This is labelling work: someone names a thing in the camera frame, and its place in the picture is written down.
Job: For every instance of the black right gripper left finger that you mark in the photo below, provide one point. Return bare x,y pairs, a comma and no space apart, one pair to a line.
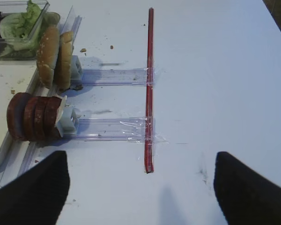
37,197

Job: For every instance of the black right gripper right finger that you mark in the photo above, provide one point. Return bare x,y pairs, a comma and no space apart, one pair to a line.
244,196

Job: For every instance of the green lettuce leaf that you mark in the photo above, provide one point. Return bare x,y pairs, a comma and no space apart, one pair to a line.
22,28

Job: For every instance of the clear plastic lettuce box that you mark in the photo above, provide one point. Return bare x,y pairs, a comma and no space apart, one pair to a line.
46,19

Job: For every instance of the red plastic strip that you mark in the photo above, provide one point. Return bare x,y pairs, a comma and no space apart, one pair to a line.
148,151

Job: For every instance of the clear patty dispenser track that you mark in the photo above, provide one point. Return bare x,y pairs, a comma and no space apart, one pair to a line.
133,129

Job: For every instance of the metal baking tray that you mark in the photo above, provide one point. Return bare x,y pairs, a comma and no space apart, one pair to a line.
15,76

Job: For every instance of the grey bun pusher block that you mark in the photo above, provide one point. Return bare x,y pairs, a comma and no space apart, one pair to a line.
76,69

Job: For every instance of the bun top behind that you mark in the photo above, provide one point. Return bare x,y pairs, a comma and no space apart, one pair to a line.
62,72

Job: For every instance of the sesame bun top front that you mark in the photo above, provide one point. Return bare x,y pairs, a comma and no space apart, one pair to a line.
47,55

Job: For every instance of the clear bun dispenser track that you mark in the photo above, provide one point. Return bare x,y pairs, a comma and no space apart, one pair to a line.
117,77

